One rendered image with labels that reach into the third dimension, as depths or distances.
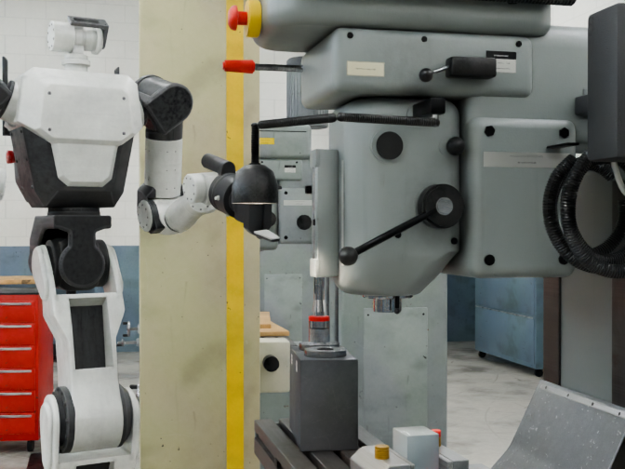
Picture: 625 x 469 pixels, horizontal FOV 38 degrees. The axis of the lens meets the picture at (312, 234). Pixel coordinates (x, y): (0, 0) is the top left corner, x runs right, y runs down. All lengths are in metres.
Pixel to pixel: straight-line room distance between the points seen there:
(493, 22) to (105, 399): 1.12
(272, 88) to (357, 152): 9.34
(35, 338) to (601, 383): 4.69
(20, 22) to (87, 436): 8.94
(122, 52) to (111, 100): 8.57
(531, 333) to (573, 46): 7.36
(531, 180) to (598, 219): 0.20
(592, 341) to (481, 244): 0.32
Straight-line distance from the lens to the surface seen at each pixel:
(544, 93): 1.54
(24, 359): 5.99
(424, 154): 1.46
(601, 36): 1.34
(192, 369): 3.23
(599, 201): 1.65
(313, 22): 1.42
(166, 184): 2.23
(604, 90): 1.32
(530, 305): 8.84
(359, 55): 1.42
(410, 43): 1.45
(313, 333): 2.00
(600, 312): 1.65
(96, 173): 2.06
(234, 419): 3.28
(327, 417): 1.88
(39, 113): 2.03
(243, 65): 1.59
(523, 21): 1.52
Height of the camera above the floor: 1.42
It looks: 1 degrees down
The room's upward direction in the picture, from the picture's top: straight up
